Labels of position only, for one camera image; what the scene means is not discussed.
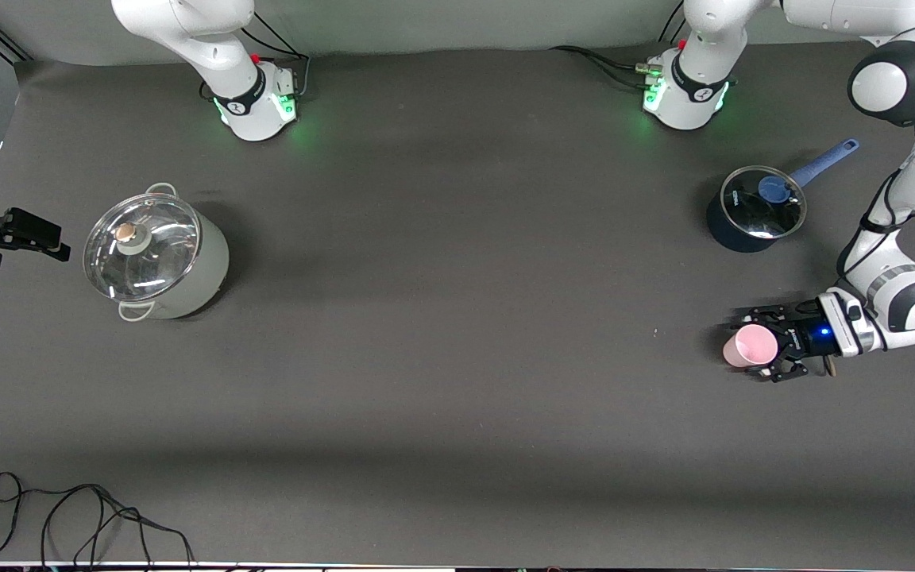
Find pink cup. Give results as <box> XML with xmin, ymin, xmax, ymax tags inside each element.
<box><xmin>723</xmin><ymin>323</ymin><xmax>781</xmax><ymax>369</ymax></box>

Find dark blue saucepan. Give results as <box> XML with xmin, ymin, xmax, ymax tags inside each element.
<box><xmin>705</xmin><ymin>139</ymin><xmax>861</xmax><ymax>254</ymax></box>

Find glass lid with tan knob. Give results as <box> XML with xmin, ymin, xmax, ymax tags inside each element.
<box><xmin>83</xmin><ymin>192</ymin><xmax>203</xmax><ymax>303</ymax></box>

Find glass lid with blue knob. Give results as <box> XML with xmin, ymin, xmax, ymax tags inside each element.
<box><xmin>721</xmin><ymin>165</ymin><xmax>809</xmax><ymax>240</ymax></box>

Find grey stock pot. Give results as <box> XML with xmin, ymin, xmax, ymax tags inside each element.
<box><xmin>83</xmin><ymin>183</ymin><xmax>230</xmax><ymax>322</ymax></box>

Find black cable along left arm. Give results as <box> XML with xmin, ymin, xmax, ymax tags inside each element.
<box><xmin>836</xmin><ymin>44</ymin><xmax>915</xmax><ymax>280</ymax></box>

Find thin black loose cable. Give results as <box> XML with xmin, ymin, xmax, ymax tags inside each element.
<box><xmin>0</xmin><ymin>472</ymin><xmax>196</xmax><ymax>570</ymax></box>

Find black left arm base cables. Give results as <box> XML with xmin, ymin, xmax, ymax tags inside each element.
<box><xmin>549</xmin><ymin>0</ymin><xmax>689</xmax><ymax>93</ymax></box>

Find black arm base cables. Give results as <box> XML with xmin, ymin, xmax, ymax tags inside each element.
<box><xmin>200</xmin><ymin>12</ymin><xmax>312</xmax><ymax>104</ymax></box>
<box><xmin>549</xmin><ymin>0</ymin><xmax>689</xmax><ymax>93</ymax></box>

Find black right arm base cables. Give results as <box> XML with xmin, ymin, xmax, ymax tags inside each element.
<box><xmin>200</xmin><ymin>12</ymin><xmax>312</xmax><ymax>104</ymax></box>

